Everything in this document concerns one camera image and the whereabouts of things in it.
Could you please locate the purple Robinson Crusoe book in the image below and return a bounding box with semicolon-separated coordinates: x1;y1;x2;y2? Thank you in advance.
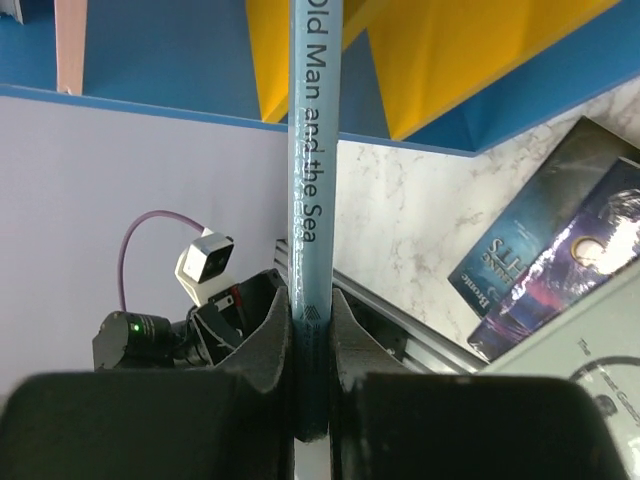
467;157;639;362

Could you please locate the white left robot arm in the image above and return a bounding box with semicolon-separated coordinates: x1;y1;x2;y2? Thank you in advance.
92;269;285;371

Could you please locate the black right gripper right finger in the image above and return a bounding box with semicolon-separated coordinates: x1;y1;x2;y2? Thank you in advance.
329;291;627;479

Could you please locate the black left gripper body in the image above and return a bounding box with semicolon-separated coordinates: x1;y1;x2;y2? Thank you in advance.
187;269;285;367

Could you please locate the light blue Old Man book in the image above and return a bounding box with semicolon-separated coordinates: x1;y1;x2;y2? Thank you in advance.
288;0;343;442

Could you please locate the dark blue Wuthering Heights book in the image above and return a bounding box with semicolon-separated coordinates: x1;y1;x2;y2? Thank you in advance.
448;117;639;318

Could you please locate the blue pink yellow bookshelf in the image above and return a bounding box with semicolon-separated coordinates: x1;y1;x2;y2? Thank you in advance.
0;0;640;159

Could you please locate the grey Great Gatsby book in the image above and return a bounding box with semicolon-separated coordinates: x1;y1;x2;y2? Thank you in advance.
481;263;639;479

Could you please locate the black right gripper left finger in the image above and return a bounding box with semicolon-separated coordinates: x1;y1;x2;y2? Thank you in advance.
1;290;294;479

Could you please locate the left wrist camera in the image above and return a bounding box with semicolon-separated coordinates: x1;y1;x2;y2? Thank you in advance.
174;228;235;307

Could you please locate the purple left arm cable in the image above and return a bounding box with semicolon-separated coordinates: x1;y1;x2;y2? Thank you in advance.
117;209;214;314

